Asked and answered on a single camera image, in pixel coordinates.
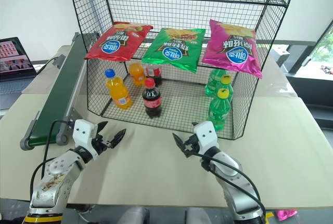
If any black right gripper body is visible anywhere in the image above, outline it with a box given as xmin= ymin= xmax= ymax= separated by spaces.
xmin=183 ymin=134 xmax=203 ymax=159

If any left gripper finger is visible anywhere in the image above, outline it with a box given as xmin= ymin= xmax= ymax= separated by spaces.
xmin=108 ymin=128 xmax=127 ymax=149
xmin=96 ymin=121 xmax=108 ymax=138

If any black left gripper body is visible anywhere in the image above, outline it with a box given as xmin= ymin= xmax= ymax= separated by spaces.
xmin=90 ymin=133 xmax=113 ymax=159

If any green conveyor belt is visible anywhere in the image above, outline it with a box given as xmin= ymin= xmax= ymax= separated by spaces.
xmin=20 ymin=31 xmax=101 ymax=152

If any green soda bottle yellow cap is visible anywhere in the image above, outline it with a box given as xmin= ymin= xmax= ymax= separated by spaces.
xmin=208 ymin=88 xmax=232 ymax=131
xmin=204 ymin=68 xmax=234 ymax=97

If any orange soda bottle blue cap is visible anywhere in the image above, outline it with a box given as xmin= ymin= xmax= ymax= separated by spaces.
xmin=104 ymin=68 xmax=132 ymax=110
xmin=129 ymin=62 xmax=147 ymax=87

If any cola bottle red cap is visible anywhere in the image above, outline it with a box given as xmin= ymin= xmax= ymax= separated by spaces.
xmin=142 ymin=77 xmax=162 ymax=119
xmin=144 ymin=62 xmax=164 ymax=87

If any green potato chip bag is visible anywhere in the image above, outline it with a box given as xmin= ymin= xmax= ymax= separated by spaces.
xmin=141 ymin=28 xmax=206 ymax=73

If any magenta potato chip bag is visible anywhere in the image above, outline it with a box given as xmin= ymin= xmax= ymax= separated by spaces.
xmin=202 ymin=19 xmax=263 ymax=79

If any red potato chip bag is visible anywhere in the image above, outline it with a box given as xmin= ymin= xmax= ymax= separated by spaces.
xmin=83 ymin=21 xmax=154 ymax=62

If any black background furniture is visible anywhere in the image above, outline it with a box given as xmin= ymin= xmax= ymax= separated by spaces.
xmin=270 ymin=44 xmax=313 ymax=74

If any open laptop computer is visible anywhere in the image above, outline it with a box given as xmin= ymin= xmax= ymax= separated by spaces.
xmin=0 ymin=36 xmax=39 ymax=111

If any small magenta snack bag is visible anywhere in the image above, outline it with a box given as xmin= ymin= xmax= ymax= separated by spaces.
xmin=275 ymin=208 xmax=298 ymax=221

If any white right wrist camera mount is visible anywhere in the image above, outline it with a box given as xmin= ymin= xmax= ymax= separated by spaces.
xmin=194 ymin=121 xmax=220 ymax=155

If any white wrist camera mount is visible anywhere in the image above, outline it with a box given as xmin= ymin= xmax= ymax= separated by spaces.
xmin=194 ymin=121 xmax=220 ymax=155
xmin=72 ymin=119 xmax=99 ymax=159

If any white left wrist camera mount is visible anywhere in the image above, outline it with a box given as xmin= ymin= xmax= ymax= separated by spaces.
xmin=72 ymin=119 xmax=99 ymax=159

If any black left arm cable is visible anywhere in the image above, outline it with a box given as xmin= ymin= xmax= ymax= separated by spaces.
xmin=30 ymin=119 xmax=75 ymax=201

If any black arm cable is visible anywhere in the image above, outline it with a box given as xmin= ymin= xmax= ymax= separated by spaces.
xmin=196 ymin=152 xmax=266 ymax=224
xmin=30 ymin=119 xmax=75 ymax=201

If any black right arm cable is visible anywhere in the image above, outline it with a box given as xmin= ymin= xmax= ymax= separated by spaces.
xmin=196 ymin=152 xmax=266 ymax=224

